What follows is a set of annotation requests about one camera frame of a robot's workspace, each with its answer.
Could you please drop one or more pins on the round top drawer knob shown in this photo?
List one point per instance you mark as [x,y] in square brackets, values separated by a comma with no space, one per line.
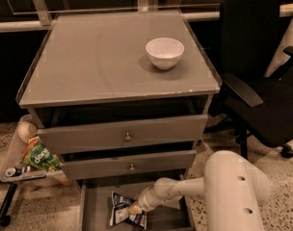
[128,137]

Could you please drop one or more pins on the black stand leg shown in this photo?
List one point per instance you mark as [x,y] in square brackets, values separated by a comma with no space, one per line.
[5,219]

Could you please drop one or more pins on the metal rail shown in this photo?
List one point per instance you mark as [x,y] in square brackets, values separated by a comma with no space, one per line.
[33,15]

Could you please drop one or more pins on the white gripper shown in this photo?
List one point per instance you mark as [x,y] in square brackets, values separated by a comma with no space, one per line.
[146,201]

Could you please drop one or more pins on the black office chair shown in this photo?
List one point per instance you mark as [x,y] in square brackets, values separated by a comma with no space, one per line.
[254,104]

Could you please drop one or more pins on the grey top drawer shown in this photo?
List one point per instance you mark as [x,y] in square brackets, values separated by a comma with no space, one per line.
[102,136]

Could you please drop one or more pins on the white ceramic bowl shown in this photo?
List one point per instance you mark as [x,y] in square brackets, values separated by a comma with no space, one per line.
[164,53]

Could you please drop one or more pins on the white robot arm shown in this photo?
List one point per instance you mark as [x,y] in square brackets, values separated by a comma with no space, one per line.
[232,187]

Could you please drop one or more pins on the grey open bottom drawer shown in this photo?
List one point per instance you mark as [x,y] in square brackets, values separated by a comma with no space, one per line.
[96,204]

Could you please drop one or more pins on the pale round object in bin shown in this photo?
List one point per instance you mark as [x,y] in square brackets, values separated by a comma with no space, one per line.
[26,130]

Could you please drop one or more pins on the blue chip bag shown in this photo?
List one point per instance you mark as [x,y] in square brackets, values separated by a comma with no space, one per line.
[120,212]

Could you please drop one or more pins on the green chip bag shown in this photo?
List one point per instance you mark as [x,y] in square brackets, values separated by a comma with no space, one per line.
[36,155]

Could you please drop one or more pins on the grey middle drawer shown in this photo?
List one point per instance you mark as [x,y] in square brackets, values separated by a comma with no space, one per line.
[106,167]

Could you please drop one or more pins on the grey drawer cabinet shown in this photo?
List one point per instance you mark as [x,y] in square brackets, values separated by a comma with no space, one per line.
[103,74]

